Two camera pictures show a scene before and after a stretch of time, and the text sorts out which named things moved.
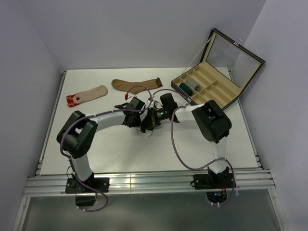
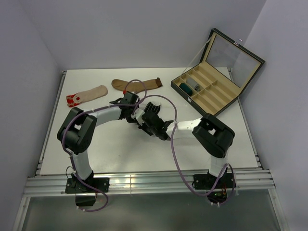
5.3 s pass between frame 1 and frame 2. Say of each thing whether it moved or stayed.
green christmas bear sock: stayed
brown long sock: stayed
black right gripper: moved
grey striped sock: stayed
